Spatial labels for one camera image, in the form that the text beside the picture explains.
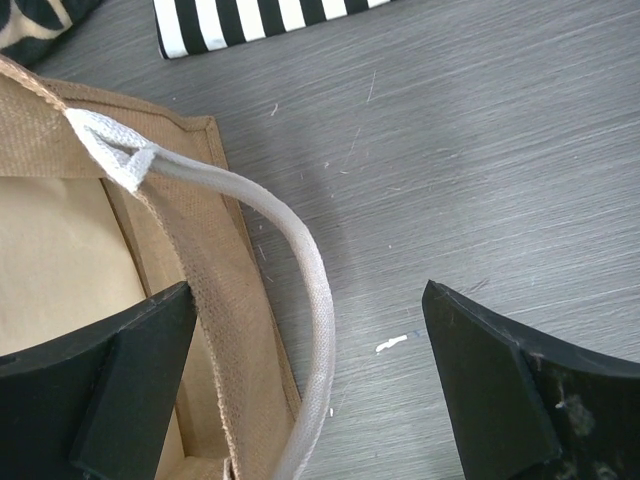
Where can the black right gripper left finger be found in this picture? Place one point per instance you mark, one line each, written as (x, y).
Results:
(96, 403)

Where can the brown canvas tote bag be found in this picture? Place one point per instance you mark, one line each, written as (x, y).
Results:
(108, 200)

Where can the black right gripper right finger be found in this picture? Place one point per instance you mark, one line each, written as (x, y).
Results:
(526, 405)

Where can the black plush flower pillow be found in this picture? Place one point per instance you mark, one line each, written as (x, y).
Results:
(29, 28)

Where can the black white striped cloth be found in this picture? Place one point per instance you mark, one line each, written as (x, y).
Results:
(193, 27)

